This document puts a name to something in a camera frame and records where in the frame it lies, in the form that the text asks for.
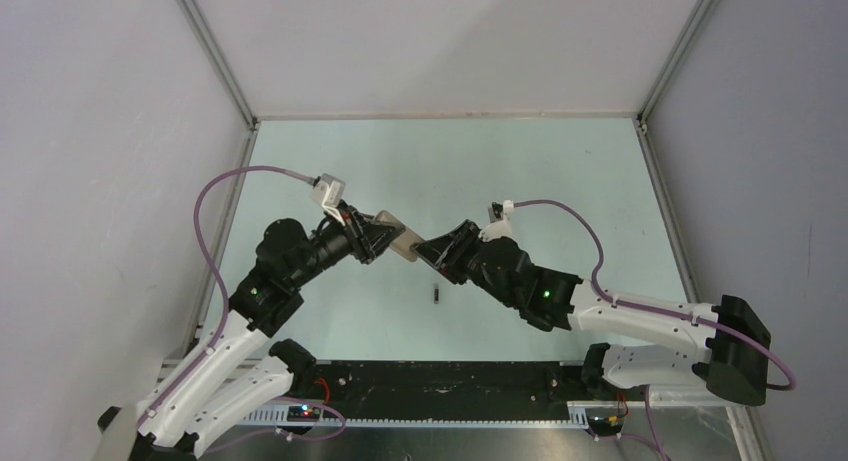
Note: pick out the beige remote control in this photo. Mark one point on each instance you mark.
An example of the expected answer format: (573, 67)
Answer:
(404, 242)

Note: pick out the aluminium frame post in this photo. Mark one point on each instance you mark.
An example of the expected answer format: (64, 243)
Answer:
(683, 45)
(198, 23)

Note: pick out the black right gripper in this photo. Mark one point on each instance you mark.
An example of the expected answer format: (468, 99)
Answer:
(446, 252)

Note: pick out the right aluminium frame post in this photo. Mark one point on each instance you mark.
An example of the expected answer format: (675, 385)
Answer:
(683, 45)

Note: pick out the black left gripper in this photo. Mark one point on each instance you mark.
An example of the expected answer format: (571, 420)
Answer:
(369, 239)

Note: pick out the white slotted cable duct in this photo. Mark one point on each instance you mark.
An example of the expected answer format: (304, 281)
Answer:
(289, 416)

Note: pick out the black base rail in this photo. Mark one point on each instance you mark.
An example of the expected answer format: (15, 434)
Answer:
(458, 389)

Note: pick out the left aluminium frame post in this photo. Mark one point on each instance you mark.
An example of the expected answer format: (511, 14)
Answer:
(198, 23)

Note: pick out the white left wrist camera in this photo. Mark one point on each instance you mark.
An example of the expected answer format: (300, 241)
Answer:
(327, 192)

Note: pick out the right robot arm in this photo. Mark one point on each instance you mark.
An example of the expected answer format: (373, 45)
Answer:
(717, 347)

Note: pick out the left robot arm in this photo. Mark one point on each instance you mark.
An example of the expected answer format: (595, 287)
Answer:
(196, 404)

